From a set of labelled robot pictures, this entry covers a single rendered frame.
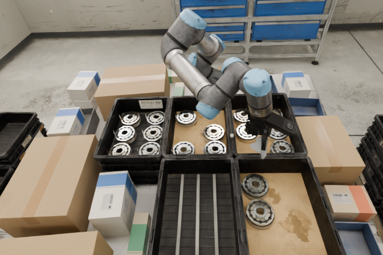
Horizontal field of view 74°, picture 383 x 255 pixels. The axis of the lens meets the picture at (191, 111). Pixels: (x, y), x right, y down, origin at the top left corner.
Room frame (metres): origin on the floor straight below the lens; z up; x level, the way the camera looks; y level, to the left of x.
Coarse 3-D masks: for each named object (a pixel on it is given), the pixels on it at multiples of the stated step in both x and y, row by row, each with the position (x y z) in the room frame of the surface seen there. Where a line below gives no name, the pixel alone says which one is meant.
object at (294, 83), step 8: (288, 72) 1.35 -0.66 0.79; (296, 72) 1.34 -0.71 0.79; (288, 80) 1.26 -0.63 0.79; (296, 80) 1.26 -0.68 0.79; (304, 80) 1.25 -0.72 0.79; (288, 88) 1.20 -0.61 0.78; (296, 88) 1.18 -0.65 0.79; (304, 88) 1.17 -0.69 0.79; (288, 96) 1.17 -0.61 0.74; (296, 96) 1.16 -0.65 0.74; (304, 96) 1.16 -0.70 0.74
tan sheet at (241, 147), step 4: (236, 124) 0.89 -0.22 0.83; (236, 128) 0.87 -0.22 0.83; (260, 136) 0.80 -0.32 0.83; (288, 136) 0.78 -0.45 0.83; (236, 140) 0.79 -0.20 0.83; (268, 140) 0.77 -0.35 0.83; (288, 140) 0.76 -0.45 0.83; (236, 144) 0.76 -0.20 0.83; (240, 144) 0.76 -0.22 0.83; (244, 144) 0.76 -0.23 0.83; (248, 144) 0.76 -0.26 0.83; (268, 144) 0.75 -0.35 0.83; (240, 148) 0.74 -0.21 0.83; (244, 148) 0.74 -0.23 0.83; (248, 148) 0.73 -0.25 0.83; (268, 148) 0.72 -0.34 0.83; (240, 152) 0.71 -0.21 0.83; (244, 152) 0.71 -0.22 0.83; (248, 152) 0.71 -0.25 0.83; (252, 152) 0.71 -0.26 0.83; (256, 152) 0.71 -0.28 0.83; (268, 152) 0.70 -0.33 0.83
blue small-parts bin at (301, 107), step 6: (294, 102) 1.12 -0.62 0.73; (300, 102) 1.11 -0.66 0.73; (306, 102) 1.10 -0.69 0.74; (312, 102) 1.10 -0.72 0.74; (318, 102) 1.08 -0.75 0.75; (294, 108) 1.10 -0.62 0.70; (300, 108) 1.09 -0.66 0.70; (306, 108) 1.09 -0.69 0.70; (312, 108) 1.08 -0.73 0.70; (318, 108) 1.05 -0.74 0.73; (294, 114) 0.98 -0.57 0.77; (300, 114) 0.98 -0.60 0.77; (306, 114) 1.04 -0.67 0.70; (312, 114) 1.03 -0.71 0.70; (318, 114) 1.02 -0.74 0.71
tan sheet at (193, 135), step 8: (176, 120) 0.96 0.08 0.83; (200, 120) 0.95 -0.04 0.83; (208, 120) 0.94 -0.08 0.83; (216, 120) 0.93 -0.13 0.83; (224, 120) 0.93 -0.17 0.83; (176, 128) 0.90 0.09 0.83; (184, 128) 0.90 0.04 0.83; (192, 128) 0.89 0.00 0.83; (200, 128) 0.89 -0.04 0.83; (224, 128) 0.87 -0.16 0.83; (176, 136) 0.85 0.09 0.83; (184, 136) 0.84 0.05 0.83; (192, 136) 0.84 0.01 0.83; (200, 136) 0.83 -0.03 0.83; (192, 144) 0.79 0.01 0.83; (200, 144) 0.78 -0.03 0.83; (224, 144) 0.77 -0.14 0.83; (200, 152) 0.74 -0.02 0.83
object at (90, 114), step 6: (90, 108) 1.16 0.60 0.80; (84, 114) 1.16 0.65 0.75; (90, 114) 1.16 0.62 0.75; (96, 114) 1.16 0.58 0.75; (84, 120) 1.11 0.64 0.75; (90, 120) 1.06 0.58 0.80; (84, 126) 1.06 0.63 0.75; (90, 126) 1.03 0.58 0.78; (84, 132) 1.01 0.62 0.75; (90, 132) 1.00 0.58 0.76
